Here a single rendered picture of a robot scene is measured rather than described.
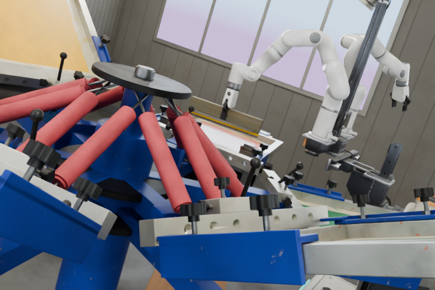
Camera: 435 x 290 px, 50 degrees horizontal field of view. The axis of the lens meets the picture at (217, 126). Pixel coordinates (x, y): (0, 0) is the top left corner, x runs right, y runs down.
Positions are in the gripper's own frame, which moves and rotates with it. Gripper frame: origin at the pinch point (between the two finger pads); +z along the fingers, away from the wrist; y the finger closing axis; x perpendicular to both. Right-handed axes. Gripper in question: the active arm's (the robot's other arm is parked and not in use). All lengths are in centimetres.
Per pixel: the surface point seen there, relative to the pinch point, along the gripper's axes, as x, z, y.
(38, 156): -29, -23, -185
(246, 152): -21.6, 8.9, -21.8
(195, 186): -23, 7, -94
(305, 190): -54, 10, -44
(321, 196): -61, 11, -39
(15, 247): -2, 16, -151
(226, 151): -17.7, 5.7, -46.2
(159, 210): -25, 4, -128
